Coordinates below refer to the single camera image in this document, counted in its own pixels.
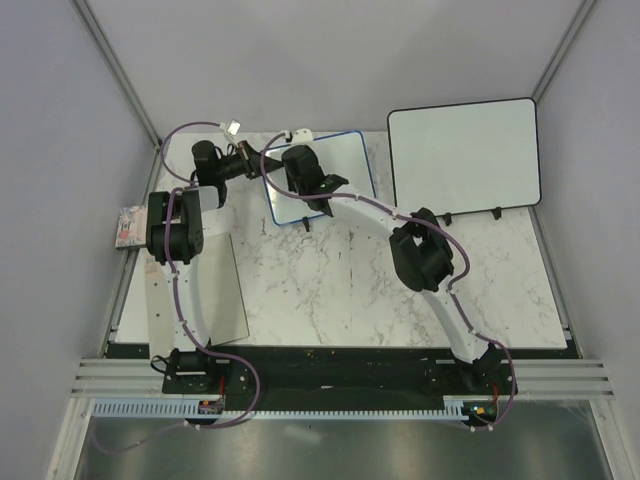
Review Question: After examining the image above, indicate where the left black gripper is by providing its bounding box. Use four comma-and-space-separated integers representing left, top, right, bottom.
216, 142, 283, 182

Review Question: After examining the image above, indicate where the blue framed small whiteboard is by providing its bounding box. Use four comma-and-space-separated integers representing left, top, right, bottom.
265, 131, 377, 226

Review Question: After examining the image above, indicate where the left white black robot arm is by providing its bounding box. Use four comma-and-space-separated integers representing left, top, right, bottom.
144, 140, 283, 357

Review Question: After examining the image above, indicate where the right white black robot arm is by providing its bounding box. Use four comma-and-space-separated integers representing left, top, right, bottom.
281, 145, 499, 394

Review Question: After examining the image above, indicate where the black framed large whiteboard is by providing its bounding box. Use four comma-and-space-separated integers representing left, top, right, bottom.
387, 97, 542, 216

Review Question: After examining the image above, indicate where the patterned colourful box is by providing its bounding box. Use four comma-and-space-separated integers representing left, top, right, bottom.
115, 206, 147, 250

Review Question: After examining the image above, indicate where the grey metal plate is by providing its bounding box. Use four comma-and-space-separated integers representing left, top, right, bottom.
144, 232, 251, 359

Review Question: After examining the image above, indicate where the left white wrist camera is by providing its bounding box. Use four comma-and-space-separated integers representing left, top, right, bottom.
219, 119, 241, 139

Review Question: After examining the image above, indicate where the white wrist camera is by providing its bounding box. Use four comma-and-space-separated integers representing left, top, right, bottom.
219, 119, 241, 139
284, 128, 314, 146

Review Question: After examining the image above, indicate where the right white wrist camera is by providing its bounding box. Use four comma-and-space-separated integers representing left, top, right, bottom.
284, 128, 314, 146

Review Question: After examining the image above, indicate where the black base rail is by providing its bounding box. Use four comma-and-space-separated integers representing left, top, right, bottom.
162, 345, 518, 410

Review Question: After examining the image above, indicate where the aluminium frame profile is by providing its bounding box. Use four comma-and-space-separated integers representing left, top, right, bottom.
71, 359, 163, 398

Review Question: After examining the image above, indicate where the light blue cable duct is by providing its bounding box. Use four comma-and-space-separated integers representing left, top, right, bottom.
92, 398, 491, 421

